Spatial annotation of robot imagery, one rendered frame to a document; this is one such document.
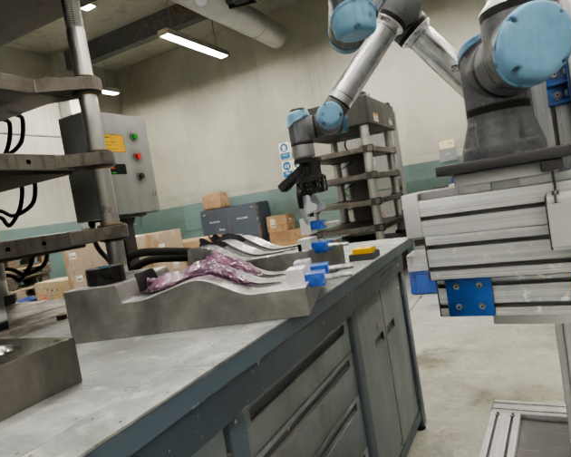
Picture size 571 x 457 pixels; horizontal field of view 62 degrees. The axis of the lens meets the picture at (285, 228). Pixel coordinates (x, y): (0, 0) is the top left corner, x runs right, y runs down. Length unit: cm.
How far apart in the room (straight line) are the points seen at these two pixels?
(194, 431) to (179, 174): 912
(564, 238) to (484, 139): 24
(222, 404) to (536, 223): 64
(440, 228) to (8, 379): 77
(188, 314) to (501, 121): 70
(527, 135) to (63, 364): 88
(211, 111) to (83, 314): 842
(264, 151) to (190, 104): 185
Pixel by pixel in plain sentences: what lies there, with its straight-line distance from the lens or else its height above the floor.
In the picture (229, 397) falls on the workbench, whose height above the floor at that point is 71.
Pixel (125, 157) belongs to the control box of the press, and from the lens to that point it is 200.
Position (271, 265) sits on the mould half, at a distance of 125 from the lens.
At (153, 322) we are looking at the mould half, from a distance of 101.
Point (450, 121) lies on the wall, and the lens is 775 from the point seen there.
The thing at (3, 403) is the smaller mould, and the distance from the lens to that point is 75.
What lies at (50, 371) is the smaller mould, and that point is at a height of 84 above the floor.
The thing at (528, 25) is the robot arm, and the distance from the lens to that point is 87.
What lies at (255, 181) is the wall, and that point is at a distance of 883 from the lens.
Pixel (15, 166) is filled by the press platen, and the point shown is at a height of 125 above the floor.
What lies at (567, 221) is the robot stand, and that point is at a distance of 86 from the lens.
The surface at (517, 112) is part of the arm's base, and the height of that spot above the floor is 111.
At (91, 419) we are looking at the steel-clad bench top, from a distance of 66.
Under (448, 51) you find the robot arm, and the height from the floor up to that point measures 139.
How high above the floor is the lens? 102
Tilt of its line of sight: 3 degrees down
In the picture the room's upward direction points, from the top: 9 degrees counter-clockwise
